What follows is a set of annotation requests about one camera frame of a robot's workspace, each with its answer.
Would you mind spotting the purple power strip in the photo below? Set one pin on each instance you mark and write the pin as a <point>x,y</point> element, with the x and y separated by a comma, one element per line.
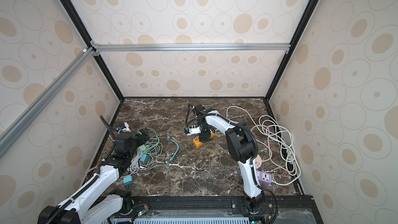
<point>264,178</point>

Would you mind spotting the teal charger adapter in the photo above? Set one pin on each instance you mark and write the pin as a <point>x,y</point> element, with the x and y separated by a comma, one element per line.
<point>144,158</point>

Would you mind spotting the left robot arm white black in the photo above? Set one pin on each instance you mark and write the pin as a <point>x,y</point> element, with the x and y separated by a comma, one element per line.
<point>80,207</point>

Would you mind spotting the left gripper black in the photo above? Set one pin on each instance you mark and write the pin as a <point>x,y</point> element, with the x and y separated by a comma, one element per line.
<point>142,140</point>

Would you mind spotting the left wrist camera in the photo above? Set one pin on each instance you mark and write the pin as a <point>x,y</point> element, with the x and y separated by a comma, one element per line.
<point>123,128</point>

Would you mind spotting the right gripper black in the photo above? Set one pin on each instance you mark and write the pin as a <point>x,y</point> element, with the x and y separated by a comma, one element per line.
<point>202,136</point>

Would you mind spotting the teal adapter near base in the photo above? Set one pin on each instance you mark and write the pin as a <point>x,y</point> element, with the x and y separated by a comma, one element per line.
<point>128,181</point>

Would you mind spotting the round beige power socket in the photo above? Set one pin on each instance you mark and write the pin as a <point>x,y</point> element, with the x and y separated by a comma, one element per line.
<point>258,162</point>

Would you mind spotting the orange power strip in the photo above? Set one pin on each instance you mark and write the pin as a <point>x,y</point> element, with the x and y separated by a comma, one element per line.
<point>199,142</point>

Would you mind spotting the left diagonal aluminium rail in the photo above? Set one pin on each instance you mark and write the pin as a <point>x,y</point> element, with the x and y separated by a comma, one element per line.
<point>18,127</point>

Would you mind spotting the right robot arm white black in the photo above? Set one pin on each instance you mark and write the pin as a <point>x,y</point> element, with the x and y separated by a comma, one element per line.
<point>243,149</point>

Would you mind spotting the horizontal aluminium rail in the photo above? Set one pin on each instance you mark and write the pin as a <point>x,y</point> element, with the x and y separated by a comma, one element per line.
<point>192,47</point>

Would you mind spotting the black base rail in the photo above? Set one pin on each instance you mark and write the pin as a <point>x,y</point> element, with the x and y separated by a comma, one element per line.
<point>219,210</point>

